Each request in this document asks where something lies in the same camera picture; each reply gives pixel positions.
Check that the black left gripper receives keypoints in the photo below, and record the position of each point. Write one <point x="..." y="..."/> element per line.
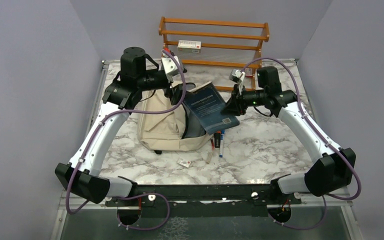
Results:
<point x="166" y="81"/>

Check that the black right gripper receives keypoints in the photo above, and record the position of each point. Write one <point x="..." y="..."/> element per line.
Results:
<point x="235" y="105"/>

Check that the blue-grey book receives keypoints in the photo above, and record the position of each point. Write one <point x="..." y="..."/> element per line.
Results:
<point x="206" y="104"/>

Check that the beige canvas backpack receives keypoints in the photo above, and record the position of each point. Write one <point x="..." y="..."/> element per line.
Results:
<point x="175" y="131"/>

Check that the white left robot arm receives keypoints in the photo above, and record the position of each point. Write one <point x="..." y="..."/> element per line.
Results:
<point x="81" y="175"/>

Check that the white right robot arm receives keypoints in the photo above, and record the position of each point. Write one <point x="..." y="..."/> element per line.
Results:
<point x="332" y="164"/>

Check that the blue whiteboard marker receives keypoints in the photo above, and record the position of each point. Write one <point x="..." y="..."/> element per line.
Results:
<point x="221" y="145"/>

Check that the small red box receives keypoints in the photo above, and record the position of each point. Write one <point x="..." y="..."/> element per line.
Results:
<point x="249" y="72"/>

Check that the orange highlighter marker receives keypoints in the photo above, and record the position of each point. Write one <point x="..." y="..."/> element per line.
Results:
<point x="217" y="139"/>

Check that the red pen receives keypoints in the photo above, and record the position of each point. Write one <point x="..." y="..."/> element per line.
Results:
<point x="212" y="144"/>

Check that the white and grey box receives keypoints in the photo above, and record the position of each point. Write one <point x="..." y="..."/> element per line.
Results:
<point x="189" y="46"/>

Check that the orange wooden shelf rack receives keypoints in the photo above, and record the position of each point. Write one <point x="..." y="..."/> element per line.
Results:
<point x="226" y="44"/>

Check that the small white eraser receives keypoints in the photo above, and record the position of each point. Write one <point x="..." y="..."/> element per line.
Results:
<point x="184" y="163"/>

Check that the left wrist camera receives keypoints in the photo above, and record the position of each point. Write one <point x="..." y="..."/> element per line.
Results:
<point x="171" y="65"/>

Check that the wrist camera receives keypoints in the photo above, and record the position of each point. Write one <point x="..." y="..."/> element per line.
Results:
<point x="238" y="76"/>
<point x="171" y="65"/>

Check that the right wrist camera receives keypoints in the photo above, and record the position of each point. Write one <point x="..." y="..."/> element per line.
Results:
<point x="238" y="76"/>

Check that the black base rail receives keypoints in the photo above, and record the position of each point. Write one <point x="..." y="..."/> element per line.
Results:
<point x="201" y="200"/>

